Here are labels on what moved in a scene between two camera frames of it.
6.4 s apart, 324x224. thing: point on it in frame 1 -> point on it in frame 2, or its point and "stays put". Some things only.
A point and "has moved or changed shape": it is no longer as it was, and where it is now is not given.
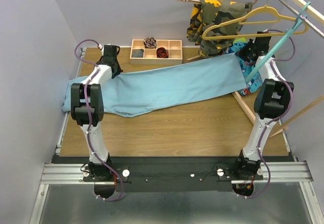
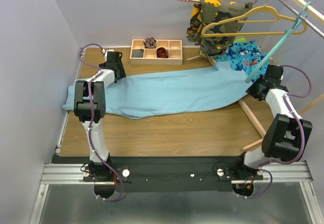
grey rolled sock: x=137 y=53 stays put
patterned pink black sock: x=150 y=42 stays put
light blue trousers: x=127 y=92 has moved or changed shape
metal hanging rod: x=316 y=29 stays put
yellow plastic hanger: x=205 y=36 has moved or changed shape
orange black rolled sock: x=162 y=52 stays put
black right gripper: x=241 y=53 -> x=251 y=89
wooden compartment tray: x=167 y=51 stays put
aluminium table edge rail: x=82 y=53 stays put
